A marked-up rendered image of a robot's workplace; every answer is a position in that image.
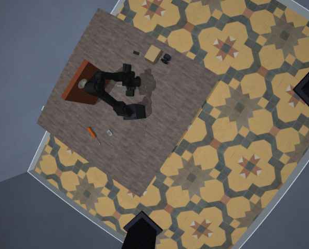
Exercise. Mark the brown wooden door slab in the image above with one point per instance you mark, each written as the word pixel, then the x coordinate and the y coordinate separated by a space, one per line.
pixel 76 93

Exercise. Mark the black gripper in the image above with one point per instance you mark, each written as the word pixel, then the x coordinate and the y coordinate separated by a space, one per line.
pixel 130 91

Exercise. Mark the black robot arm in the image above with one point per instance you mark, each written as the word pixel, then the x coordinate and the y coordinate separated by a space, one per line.
pixel 96 88

